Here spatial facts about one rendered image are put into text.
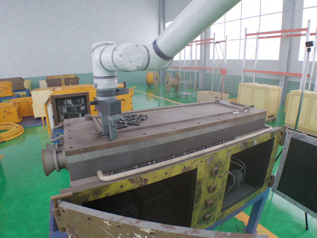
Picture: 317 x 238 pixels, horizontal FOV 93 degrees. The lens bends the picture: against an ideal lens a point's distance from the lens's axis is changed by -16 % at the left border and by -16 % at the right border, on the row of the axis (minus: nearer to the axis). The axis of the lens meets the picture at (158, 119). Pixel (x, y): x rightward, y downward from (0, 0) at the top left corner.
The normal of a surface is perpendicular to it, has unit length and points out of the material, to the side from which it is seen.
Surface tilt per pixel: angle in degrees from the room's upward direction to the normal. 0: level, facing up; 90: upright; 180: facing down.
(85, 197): 90
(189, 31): 127
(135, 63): 98
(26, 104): 90
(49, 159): 56
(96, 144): 0
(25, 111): 90
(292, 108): 90
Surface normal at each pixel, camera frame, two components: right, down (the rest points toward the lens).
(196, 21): -0.27, 0.79
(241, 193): 0.00, -0.96
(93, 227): -0.22, 0.28
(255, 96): -0.90, 0.13
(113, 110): 0.69, 0.21
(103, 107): -0.72, 0.20
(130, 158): 0.47, 0.25
